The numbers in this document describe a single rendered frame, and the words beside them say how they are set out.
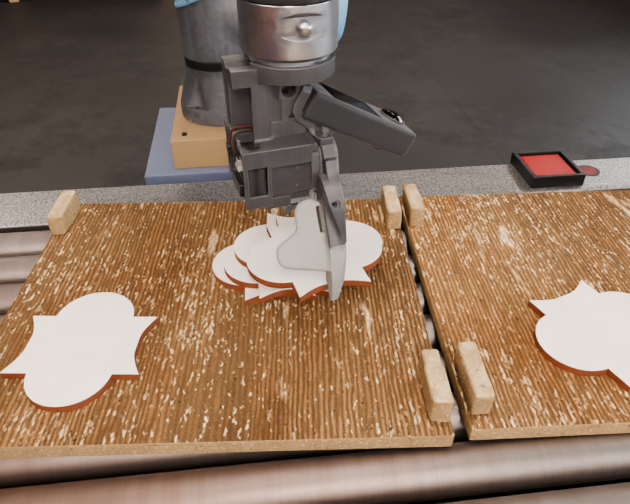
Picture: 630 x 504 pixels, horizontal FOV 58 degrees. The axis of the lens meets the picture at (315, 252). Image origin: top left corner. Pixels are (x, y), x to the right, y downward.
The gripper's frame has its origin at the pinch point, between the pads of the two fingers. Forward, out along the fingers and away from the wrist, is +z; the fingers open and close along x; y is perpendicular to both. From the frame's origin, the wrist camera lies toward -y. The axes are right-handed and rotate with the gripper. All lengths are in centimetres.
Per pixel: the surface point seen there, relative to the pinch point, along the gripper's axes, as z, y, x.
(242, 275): 2.5, 7.2, -1.7
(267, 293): 2.5, 5.5, 1.8
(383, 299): 4.1, -5.8, 4.6
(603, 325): 3.3, -23.4, 15.3
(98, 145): 98, 35, -239
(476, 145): 98, -146, -178
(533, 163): 4.8, -38.3, -15.6
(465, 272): 4.1, -15.8, 3.5
